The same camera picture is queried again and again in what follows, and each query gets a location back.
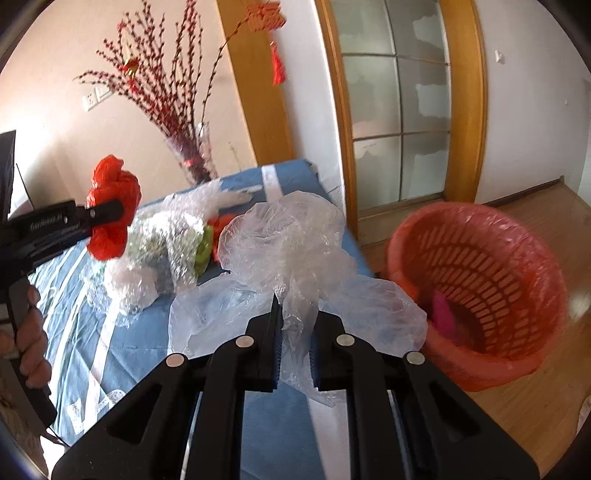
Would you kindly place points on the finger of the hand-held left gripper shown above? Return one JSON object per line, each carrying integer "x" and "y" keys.
{"x": 106, "y": 213}

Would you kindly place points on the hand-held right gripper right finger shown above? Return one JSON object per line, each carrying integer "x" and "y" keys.
{"x": 323, "y": 360}

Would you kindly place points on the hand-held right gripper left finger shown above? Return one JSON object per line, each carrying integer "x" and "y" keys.
{"x": 263, "y": 350}

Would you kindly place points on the bubble wrap bundle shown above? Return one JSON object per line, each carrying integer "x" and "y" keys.
{"x": 161, "y": 240}

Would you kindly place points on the clear plastic bag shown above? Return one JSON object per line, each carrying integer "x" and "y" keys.
{"x": 286, "y": 240}

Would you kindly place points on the red plastic lattice basket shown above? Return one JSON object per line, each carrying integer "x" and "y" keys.
{"x": 489, "y": 277}

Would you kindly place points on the red bin liner bag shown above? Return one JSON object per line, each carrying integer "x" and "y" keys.
{"x": 549, "y": 295}

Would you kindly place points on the person's left hand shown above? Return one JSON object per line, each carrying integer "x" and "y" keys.
{"x": 34, "y": 341}

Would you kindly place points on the black speaker box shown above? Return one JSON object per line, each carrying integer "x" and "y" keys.
{"x": 7, "y": 170}

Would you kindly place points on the clear glass vase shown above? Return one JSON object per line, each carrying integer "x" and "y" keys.
{"x": 196, "y": 157}

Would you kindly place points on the blue striped tablecloth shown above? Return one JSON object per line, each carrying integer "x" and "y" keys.
{"x": 138, "y": 341}

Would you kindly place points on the pink wrapper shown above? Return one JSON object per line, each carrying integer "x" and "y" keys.
{"x": 445, "y": 318}

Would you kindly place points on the red berry branches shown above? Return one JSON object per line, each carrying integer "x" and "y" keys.
{"x": 157, "y": 83}

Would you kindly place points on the small red gold ornament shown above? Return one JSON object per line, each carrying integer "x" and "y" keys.
{"x": 130, "y": 67}

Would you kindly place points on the frosted glass sliding door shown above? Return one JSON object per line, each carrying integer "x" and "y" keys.
{"x": 397, "y": 115}

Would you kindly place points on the white wall socket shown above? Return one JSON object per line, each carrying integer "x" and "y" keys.
{"x": 97, "y": 98}

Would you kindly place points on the red knot wall hanging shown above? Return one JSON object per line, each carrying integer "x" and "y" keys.
{"x": 268, "y": 18}

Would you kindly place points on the wooden door frame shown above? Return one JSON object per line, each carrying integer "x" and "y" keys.
{"x": 466, "y": 115}

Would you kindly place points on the white wall switch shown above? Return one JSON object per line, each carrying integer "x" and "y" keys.
{"x": 498, "y": 55}

